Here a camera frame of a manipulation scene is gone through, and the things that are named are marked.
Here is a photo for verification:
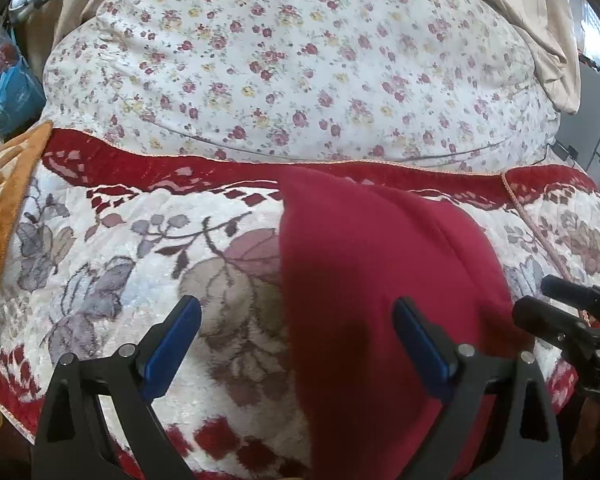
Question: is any white floral duvet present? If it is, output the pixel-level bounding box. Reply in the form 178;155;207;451
42;0;563;173

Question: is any blue plastic bag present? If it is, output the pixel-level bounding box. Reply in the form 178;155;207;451
0;55;47;136

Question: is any black charger cable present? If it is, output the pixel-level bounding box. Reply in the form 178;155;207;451
545;137;582;162

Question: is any red and white floral blanket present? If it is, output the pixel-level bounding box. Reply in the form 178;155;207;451
0;127;600;480

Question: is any red sweater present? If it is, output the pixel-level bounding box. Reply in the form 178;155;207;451
278;167;536;480

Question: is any orange plush blanket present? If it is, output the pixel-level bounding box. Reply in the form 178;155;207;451
0;120;55;296

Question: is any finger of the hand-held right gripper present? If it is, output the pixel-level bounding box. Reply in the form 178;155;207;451
540;275;600;322
511;296;597;361

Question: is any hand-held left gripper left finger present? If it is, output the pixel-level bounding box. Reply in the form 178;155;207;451
32;295;203;480

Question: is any person's right hand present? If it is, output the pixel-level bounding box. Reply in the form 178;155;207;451
570;397;600;467

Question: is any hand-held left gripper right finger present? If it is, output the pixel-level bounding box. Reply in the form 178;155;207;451
391;297;565;480

